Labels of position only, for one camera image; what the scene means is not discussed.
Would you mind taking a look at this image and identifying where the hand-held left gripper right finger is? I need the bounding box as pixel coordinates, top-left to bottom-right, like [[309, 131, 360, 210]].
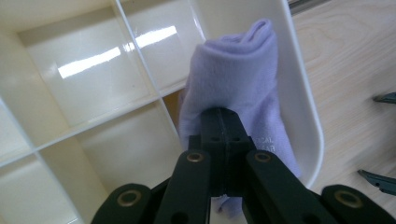
[[221, 106, 258, 198]]

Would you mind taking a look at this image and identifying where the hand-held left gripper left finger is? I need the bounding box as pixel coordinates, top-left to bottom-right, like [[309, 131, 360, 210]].
[[187, 106, 227, 198]]

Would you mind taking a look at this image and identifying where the lilac sock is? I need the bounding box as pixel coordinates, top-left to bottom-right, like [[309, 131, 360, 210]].
[[177, 18, 303, 219]]

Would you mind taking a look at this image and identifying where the cream divided organizer box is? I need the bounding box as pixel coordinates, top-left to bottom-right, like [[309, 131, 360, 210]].
[[0, 0, 325, 224]]

